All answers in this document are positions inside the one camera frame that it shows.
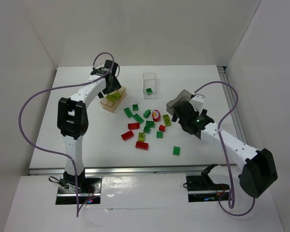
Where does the smoky grey container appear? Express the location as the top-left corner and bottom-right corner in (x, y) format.
(166, 89), (193, 115)

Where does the dark green lego brick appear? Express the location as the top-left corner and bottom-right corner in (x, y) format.
(133, 114), (144, 124)
(132, 104), (139, 111)
(173, 146), (180, 156)
(156, 131), (163, 138)
(143, 126), (151, 134)
(146, 88), (153, 94)
(145, 121), (155, 128)

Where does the long dark green lego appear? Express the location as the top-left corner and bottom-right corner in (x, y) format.
(124, 107), (133, 118)

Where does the dark green rounded lego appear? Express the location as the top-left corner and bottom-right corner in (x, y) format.
(143, 109), (151, 118)

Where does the lime sloped lego brick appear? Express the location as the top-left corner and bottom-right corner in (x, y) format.
(138, 132), (145, 142)

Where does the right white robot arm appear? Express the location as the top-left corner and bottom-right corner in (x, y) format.
(167, 99), (278, 198)

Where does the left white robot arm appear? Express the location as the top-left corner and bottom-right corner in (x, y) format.
(57, 60), (121, 188)

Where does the small red lego brick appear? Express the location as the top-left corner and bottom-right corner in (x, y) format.
(159, 125), (166, 132)

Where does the amber transparent container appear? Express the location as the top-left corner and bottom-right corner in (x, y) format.
(100, 87), (126, 113)

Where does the red flower lego piece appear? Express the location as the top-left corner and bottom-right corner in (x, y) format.
(152, 110), (161, 122)

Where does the clear transparent container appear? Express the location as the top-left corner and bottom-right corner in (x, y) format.
(143, 72), (157, 99)

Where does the red rounded lego brick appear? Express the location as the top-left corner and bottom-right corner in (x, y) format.
(121, 130), (134, 141)

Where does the aluminium side rail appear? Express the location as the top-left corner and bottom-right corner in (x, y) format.
(217, 66), (247, 144)

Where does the aluminium front rail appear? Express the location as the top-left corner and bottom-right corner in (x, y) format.
(29, 165), (208, 175)

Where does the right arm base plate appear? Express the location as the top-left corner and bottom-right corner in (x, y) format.
(183, 175), (230, 203)

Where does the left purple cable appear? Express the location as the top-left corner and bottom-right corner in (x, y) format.
(18, 52), (115, 218)

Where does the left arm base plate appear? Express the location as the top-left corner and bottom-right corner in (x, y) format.
(55, 177), (102, 205)

